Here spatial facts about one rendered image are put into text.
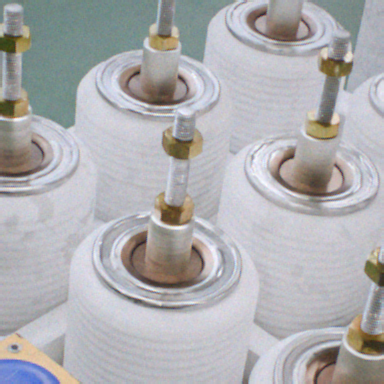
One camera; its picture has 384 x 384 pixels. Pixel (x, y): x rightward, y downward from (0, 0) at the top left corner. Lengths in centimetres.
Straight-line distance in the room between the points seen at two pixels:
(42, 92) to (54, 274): 54
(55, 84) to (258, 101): 44
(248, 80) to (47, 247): 21
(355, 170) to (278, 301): 9
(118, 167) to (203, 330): 17
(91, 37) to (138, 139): 59
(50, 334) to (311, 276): 15
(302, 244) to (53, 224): 13
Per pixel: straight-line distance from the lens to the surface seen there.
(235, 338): 63
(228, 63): 83
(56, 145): 70
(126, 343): 61
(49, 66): 127
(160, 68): 75
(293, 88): 82
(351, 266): 70
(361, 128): 78
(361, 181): 71
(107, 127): 74
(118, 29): 134
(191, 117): 58
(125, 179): 75
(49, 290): 70
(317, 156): 69
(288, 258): 69
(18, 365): 46
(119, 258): 63
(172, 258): 62
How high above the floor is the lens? 65
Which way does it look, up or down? 38 degrees down
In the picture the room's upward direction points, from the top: 8 degrees clockwise
